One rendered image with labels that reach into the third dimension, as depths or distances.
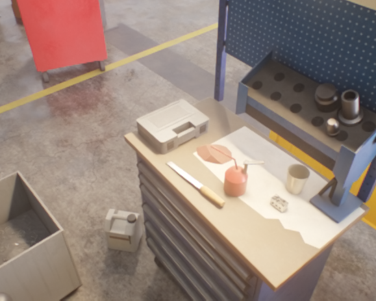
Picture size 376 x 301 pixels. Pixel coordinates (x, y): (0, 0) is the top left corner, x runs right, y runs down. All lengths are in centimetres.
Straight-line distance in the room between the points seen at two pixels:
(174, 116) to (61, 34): 231
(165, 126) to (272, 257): 69
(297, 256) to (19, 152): 246
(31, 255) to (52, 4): 239
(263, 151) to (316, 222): 39
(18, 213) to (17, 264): 58
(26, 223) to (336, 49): 183
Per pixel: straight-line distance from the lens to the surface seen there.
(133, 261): 242
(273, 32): 153
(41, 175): 304
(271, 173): 156
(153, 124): 165
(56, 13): 376
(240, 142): 167
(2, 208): 239
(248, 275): 138
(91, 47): 393
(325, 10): 137
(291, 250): 135
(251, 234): 136
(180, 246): 176
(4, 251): 227
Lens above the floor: 204
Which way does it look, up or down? 41 degrees down
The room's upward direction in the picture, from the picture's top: straight up
